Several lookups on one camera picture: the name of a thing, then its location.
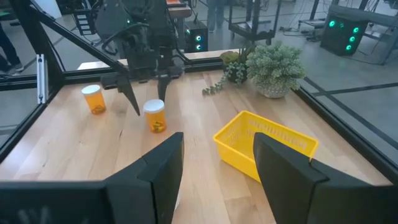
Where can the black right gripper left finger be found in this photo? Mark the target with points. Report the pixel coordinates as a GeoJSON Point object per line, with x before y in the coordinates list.
{"type": "Point", "coordinates": [155, 186]}

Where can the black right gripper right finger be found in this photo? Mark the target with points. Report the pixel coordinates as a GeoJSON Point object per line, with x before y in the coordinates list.
{"type": "Point", "coordinates": [289, 186]}

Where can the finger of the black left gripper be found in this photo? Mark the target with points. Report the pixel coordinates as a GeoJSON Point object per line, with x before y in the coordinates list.
{"type": "Point", "coordinates": [163, 87]}
{"type": "Point", "coordinates": [128, 90]}

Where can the orange pill bottle white cap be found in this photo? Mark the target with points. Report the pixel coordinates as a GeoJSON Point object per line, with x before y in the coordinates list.
{"type": "Point", "coordinates": [155, 119]}
{"type": "Point", "coordinates": [94, 101]}

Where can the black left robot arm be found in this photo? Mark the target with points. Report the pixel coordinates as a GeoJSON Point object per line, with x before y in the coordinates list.
{"type": "Point", "coordinates": [112, 15]}

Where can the yellow plastic basket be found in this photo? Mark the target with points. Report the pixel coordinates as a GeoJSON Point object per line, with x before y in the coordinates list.
{"type": "Point", "coordinates": [236, 140]}

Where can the light wooden board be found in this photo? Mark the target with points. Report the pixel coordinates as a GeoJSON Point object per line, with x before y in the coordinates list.
{"type": "Point", "coordinates": [99, 64]}

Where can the black computer tower two lights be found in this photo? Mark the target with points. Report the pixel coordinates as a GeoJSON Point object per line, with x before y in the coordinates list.
{"type": "Point", "coordinates": [196, 37]}

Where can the wooden workbench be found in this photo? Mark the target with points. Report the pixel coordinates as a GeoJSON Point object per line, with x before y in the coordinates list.
{"type": "Point", "coordinates": [178, 11]}

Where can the labelled parts drawer unit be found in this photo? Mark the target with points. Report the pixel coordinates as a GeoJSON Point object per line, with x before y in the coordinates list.
{"type": "Point", "coordinates": [84, 21]}

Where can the trailing succulent in dark pot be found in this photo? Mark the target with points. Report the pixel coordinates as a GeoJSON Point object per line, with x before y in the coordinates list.
{"type": "Point", "coordinates": [234, 68]}

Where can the person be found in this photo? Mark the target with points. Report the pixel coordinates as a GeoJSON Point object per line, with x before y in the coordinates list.
{"type": "Point", "coordinates": [217, 14]}
{"type": "Point", "coordinates": [7, 49]}

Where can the black metal cart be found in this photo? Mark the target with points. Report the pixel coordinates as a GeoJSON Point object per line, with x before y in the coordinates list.
{"type": "Point", "coordinates": [255, 28]}

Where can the bushy plant in speckled pot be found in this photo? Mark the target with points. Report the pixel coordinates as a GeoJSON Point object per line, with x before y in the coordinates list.
{"type": "Point", "coordinates": [275, 68]}

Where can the black computer tower four lights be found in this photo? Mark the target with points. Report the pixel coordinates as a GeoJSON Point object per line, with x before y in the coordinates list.
{"type": "Point", "coordinates": [342, 35]}

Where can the silver aluminium bracket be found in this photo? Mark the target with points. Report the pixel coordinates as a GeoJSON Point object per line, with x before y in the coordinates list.
{"type": "Point", "coordinates": [42, 77]}

